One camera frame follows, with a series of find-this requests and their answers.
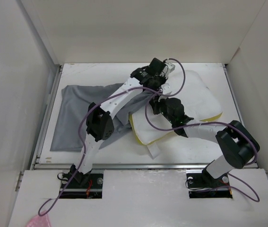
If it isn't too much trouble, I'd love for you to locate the pink bubble wrap piece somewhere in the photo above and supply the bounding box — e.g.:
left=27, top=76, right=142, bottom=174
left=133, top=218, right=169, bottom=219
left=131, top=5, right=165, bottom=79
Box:
left=26, top=215, right=52, bottom=227

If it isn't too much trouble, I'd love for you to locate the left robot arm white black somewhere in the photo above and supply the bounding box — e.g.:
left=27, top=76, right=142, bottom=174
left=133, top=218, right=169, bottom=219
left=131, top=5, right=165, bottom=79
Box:
left=69, top=58, right=175, bottom=188

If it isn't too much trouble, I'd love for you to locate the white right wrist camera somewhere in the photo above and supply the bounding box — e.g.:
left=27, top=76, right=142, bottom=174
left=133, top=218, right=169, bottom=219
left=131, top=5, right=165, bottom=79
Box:
left=159, top=83, right=172, bottom=95

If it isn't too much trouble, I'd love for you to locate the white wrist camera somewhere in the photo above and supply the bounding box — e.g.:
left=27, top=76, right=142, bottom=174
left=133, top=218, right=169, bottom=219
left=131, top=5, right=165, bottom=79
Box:
left=159, top=83, right=172, bottom=95
left=163, top=61, right=175, bottom=78

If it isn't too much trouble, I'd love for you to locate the aluminium left rail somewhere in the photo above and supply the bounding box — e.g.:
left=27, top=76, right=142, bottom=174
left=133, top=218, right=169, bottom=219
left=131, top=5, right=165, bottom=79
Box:
left=26, top=65, right=63, bottom=170

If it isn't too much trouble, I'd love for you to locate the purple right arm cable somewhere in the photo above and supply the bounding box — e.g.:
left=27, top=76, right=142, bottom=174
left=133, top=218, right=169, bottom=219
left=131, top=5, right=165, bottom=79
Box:
left=145, top=93, right=260, bottom=202

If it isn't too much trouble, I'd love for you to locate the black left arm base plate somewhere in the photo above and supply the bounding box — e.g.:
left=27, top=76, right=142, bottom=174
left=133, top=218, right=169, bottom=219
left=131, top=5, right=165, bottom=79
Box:
left=57, top=173, right=104, bottom=199

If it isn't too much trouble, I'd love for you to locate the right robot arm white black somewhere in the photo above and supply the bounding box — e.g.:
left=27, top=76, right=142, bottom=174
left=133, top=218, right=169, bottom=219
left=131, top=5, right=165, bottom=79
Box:
left=149, top=96, right=260, bottom=190

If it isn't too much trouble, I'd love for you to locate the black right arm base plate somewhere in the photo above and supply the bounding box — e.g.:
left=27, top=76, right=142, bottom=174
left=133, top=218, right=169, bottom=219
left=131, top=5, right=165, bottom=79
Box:
left=185, top=172, right=233, bottom=199

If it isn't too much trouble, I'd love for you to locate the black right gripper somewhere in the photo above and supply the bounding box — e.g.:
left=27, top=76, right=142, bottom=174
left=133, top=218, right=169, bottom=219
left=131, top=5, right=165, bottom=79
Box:
left=149, top=93, right=175, bottom=124

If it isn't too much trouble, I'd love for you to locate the grey pillowcase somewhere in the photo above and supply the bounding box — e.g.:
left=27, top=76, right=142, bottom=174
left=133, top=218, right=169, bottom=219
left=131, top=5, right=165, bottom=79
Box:
left=50, top=83, right=153, bottom=152

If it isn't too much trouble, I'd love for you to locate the white pillow yellow edge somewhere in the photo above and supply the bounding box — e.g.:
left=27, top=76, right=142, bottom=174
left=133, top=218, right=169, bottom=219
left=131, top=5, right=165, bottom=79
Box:
left=129, top=70, right=223, bottom=159

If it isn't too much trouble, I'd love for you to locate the aluminium front rail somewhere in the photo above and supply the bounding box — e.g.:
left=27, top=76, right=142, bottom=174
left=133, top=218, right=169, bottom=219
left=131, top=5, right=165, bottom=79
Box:
left=30, top=163, right=206, bottom=170

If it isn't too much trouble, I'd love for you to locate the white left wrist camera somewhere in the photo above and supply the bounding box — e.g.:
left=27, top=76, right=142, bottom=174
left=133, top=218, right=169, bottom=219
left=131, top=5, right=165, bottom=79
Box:
left=163, top=61, right=175, bottom=78

